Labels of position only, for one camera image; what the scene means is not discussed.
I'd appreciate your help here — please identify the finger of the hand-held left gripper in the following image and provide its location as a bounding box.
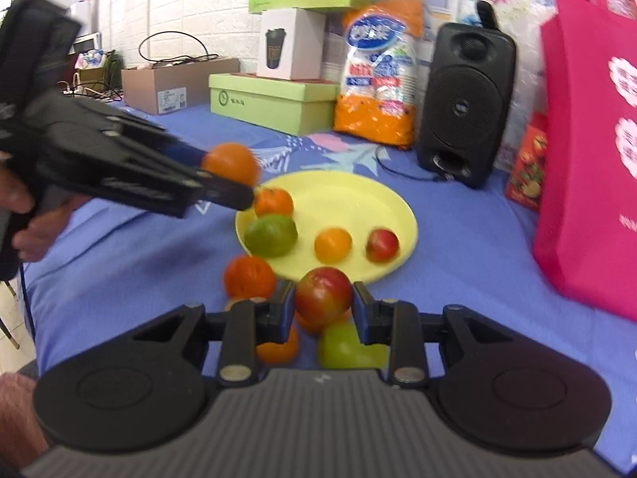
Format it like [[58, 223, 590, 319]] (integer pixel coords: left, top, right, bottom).
[[160, 132, 215, 172], [191, 170, 256, 211]]

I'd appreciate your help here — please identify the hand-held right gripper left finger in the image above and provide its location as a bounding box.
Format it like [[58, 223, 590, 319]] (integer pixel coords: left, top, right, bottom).
[[132, 280, 297, 385]]

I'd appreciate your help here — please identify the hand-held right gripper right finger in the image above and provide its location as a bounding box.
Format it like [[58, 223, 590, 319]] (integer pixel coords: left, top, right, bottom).
[[351, 281, 504, 387]]

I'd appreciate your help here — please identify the large red apple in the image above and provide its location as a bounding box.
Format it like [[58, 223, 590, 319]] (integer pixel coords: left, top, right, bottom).
[[295, 267, 354, 323]]

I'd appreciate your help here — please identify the yellow plastic plate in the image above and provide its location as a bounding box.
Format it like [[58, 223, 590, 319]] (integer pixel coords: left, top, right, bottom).
[[235, 170, 419, 284]]

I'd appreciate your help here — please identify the person's left hand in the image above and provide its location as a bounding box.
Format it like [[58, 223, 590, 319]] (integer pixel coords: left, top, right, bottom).
[[0, 157, 91, 263]]

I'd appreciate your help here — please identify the light green apple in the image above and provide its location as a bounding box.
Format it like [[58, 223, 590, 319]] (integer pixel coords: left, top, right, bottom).
[[318, 321, 390, 369]]

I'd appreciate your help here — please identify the green lime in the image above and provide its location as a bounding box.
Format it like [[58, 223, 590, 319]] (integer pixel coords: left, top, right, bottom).
[[244, 214, 299, 258]]

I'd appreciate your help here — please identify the white power strip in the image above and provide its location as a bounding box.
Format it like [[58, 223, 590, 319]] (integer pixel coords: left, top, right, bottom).
[[59, 72, 123, 103]]

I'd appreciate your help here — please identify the small red apple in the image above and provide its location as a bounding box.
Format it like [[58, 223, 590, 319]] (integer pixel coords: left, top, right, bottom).
[[365, 228, 400, 263]]

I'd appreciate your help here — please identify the small yellow orange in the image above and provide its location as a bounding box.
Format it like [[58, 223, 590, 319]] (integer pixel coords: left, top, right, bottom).
[[314, 227, 353, 263]]

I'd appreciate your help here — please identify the brown cardboard box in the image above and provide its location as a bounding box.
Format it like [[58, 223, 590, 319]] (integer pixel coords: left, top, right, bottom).
[[121, 58, 241, 116]]

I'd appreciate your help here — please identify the green shoebox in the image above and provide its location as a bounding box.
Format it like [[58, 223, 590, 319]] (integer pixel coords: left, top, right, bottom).
[[208, 74, 340, 135]]

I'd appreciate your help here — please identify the blue printed tablecloth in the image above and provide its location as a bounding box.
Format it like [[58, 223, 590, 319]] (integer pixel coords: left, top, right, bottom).
[[22, 102, 637, 475]]

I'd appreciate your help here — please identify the white box with cup picture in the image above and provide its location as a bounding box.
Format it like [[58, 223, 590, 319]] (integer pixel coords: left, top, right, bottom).
[[257, 8, 327, 81]]

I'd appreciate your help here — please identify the orange bag of paper cups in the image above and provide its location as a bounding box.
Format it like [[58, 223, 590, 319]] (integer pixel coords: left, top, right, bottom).
[[333, 0, 425, 149]]

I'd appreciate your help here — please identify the red fruit print packet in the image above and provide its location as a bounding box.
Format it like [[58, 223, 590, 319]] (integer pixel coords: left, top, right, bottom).
[[506, 112, 549, 211]]

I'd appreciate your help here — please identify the black speaker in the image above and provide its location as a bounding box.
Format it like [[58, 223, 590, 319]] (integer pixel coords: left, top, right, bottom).
[[416, 0, 518, 189]]

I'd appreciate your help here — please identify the pink tote bag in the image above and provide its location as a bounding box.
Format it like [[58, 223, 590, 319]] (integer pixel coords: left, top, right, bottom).
[[532, 0, 637, 323]]

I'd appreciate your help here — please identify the person's leg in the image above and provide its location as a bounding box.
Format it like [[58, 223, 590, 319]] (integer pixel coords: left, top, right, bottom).
[[0, 372, 51, 465]]

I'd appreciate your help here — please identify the black looped cable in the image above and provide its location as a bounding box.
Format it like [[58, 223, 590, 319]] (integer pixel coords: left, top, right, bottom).
[[138, 32, 220, 69]]

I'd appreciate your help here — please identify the black speaker cable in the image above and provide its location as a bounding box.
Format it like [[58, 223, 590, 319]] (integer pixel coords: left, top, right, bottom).
[[375, 148, 451, 182]]

